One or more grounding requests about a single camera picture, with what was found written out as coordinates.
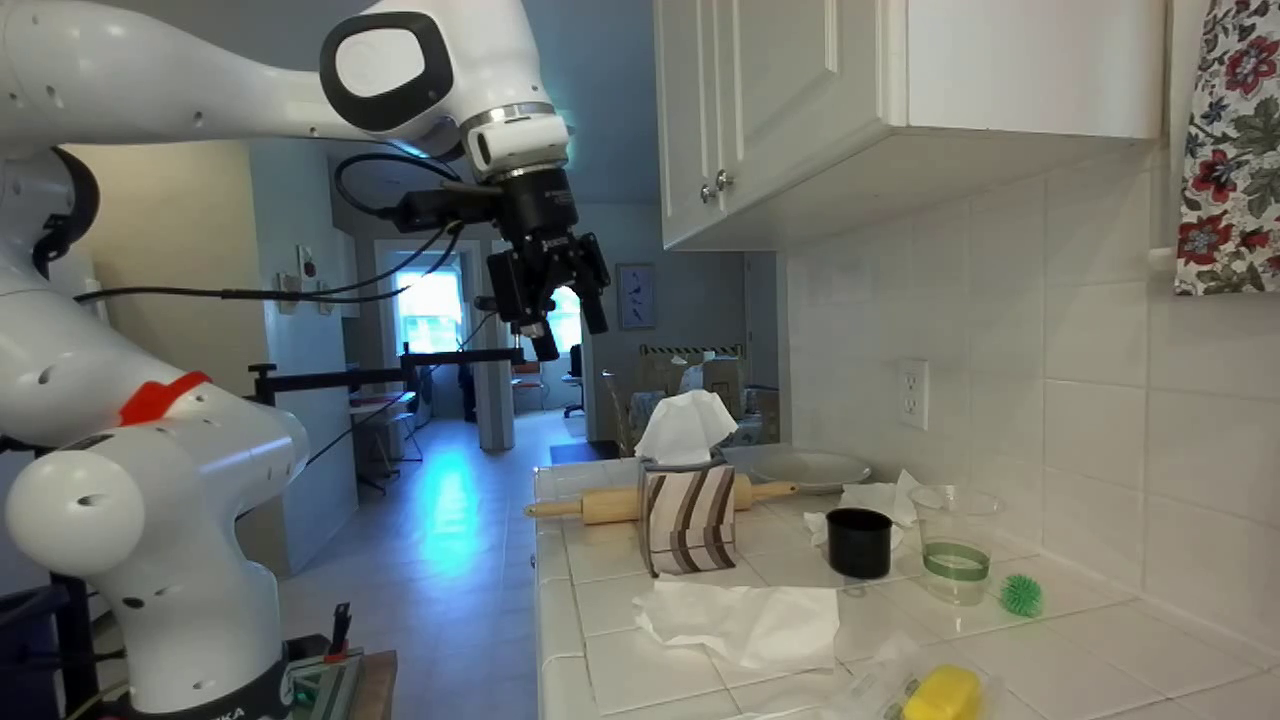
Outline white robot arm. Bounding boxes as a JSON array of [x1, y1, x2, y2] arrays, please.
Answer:
[[0, 0, 608, 720]]

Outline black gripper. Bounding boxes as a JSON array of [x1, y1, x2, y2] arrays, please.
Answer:
[[490, 169, 608, 358]]

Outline floral curtain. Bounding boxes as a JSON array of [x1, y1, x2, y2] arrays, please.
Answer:
[[1174, 0, 1280, 294]]

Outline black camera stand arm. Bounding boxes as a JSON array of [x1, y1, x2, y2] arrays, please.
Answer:
[[248, 347, 525, 403]]

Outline small green object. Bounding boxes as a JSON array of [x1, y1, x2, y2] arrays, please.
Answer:
[[999, 576, 1043, 614]]

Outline yellow sponge in plastic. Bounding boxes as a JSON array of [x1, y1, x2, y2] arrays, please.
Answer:
[[902, 665, 983, 720]]

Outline wooden rolling pin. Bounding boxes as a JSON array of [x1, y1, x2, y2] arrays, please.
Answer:
[[530, 479, 795, 524]]

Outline clear glass with green band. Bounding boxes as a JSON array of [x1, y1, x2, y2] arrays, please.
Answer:
[[914, 485, 999, 603]]

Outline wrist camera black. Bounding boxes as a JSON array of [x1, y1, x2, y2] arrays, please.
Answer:
[[392, 186, 501, 231]]

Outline white wall outlet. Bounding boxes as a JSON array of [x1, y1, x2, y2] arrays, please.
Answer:
[[896, 358, 933, 427]]

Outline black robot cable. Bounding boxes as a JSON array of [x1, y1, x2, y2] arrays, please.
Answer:
[[71, 146, 473, 307]]

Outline white upper cabinet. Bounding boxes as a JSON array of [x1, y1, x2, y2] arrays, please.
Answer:
[[652, 0, 1169, 253]]

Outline black measuring cup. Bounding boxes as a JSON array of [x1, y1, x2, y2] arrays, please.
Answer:
[[830, 507, 893, 581]]

